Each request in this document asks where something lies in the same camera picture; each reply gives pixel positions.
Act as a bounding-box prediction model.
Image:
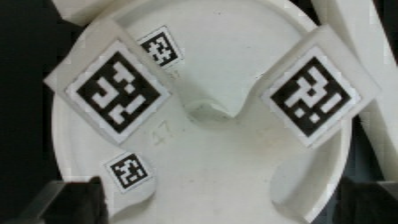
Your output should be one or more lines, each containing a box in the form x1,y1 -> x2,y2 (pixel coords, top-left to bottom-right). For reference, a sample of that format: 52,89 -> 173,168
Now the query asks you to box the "white round table top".
50,0 -> 358,224

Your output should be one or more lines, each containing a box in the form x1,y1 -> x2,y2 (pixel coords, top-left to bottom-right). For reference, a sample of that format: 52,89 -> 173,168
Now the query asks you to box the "white cross-shaped table base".
47,19 -> 379,224

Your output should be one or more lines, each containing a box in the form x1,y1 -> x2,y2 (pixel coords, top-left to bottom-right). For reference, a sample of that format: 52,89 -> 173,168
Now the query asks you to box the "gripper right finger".
333,178 -> 398,224

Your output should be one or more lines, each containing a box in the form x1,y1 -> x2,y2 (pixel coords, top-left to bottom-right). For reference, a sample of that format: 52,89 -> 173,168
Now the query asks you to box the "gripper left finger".
11,177 -> 109,224

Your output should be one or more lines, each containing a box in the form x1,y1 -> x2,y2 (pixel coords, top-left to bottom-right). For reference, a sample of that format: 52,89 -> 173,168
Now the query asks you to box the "white right barrier block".
312,0 -> 398,182

